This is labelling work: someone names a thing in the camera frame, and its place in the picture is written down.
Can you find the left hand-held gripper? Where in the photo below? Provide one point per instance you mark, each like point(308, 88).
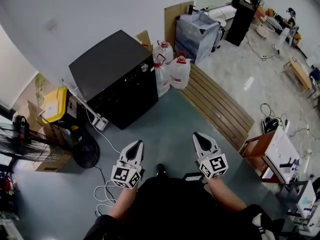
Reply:
point(125, 175)

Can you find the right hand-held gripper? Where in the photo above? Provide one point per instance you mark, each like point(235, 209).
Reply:
point(212, 165)

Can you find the silver washing machine dial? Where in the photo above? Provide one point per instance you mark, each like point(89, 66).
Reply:
point(144, 67)

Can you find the black washing machine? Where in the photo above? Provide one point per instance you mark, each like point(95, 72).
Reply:
point(112, 66)

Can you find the person's left forearm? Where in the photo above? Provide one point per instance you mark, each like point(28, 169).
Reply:
point(123, 204)

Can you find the person's right forearm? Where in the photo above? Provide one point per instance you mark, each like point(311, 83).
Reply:
point(225, 194)

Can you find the person's black shoe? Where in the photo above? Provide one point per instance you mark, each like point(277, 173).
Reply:
point(160, 169)

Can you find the wooden slatted bench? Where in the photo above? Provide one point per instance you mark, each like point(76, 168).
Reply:
point(217, 104)

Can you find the brown wooden stool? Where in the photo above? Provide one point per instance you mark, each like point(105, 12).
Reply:
point(255, 149)

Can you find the person's black clothing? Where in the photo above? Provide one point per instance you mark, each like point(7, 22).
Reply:
point(172, 209)

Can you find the clear water jug red cap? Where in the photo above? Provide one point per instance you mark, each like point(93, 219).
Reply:
point(161, 80)
point(179, 74)
point(163, 51)

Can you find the large brown cardboard box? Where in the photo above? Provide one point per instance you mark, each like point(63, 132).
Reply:
point(53, 162)

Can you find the black bin yellow lid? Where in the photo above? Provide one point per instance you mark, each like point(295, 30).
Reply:
point(56, 104)

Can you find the black floor fan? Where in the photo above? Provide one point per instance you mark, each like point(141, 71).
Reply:
point(30, 146)

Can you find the white power strip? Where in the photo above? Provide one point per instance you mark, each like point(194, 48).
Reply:
point(264, 57)

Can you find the silver suitcase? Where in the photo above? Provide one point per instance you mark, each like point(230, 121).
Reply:
point(219, 37)

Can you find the plastic-wrapped cabinet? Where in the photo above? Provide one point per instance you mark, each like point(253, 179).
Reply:
point(195, 36)

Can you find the dried plant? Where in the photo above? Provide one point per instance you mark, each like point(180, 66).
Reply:
point(40, 87)

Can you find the small cardboard box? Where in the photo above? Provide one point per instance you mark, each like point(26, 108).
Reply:
point(144, 39)

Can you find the white equipment cart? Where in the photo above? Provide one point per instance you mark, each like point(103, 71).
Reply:
point(303, 204)

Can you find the low wooden table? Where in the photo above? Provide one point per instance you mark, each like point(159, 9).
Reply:
point(298, 72)

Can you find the tall black cabinet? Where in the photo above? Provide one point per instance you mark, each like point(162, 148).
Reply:
point(240, 21)

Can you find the tall cardboard sheet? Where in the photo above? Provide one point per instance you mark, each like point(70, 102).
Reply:
point(172, 16)

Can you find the white roll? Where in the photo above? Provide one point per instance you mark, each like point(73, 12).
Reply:
point(221, 11)

